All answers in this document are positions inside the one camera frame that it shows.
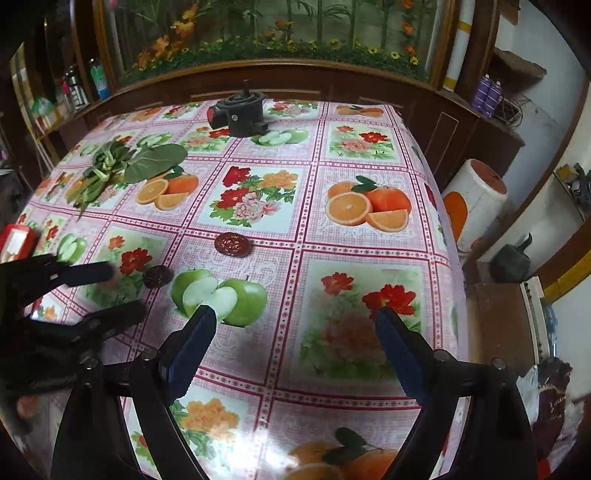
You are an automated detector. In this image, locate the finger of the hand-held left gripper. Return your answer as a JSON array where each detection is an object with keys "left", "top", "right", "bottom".
[
  {"left": 28, "top": 301, "right": 147, "bottom": 356},
  {"left": 0, "top": 255, "right": 115, "bottom": 302}
]

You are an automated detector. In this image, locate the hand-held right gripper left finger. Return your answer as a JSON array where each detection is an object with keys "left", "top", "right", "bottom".
[{"left": 51, "top": 305, "right": 218, "bottom": 480}]

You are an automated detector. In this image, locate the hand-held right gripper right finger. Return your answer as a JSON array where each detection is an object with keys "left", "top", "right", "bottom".
[{"left": 375, "top": 307, "right": 539, "bottom": 480}]

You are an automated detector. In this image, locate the red rimmed white tray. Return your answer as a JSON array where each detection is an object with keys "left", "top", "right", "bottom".
[{"left": 0, "top": 224, "right": 38, "bottom": 261}]

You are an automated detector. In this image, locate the brown wooden stool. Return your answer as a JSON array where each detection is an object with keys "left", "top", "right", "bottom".
[{"left": 464, "top": 279, "right": 548, "bottom": 384}]

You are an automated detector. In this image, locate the leafy green vegetable bunch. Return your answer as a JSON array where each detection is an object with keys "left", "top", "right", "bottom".
[{"left": 65, "top": 141, "right": 189, "bottom": 217}]

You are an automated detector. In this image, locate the dark kettle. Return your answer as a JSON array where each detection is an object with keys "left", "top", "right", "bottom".
[{"left": 495, "top": 233, "right": 535, "bottom": 283}]

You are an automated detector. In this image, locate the dark red clothing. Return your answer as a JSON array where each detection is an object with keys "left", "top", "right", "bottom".
[{"left": 517, "top": 357, "right": 585, "bottom": 480}]

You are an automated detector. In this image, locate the cardboard box with packets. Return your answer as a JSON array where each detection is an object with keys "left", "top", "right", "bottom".
[{"left": 28, "top": 95, "right": 65, "bottom": 132}]

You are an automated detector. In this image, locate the white cylindrical container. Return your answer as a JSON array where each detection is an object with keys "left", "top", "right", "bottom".
[{"left": 442, "top": 158, "right": 509, "bottom": 254}]

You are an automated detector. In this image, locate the black thermos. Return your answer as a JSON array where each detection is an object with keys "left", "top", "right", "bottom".
[{"left": 65, "top": 67, "right": 88, "bottom": 112}]

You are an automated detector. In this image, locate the black round device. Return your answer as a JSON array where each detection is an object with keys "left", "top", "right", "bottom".
[{"left": 217, "top": 79, "right": 269, "bottom": 138}]

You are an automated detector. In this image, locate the purple bottle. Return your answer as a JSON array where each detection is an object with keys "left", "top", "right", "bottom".
[
  {"left": 475, "top": 76, "right": 492, "bottom": 116},
  {"left": 489, "top": 80, "right": 505, "bottom": 120}
]

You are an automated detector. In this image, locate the white rolled poster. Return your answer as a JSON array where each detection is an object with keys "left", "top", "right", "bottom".
[{"left": 442, "top": 0, "right": 476, "bottom": 93}]

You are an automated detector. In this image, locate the flower garden glass panel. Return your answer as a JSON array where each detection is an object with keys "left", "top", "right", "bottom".
[{"left": 95, "top": 0, "right": 455, "bottom": 88}]

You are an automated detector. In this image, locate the cable bundle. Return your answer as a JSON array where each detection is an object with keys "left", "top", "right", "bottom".
[{"left": 501, "top": 95, "right": 532, "bottom": 127}]

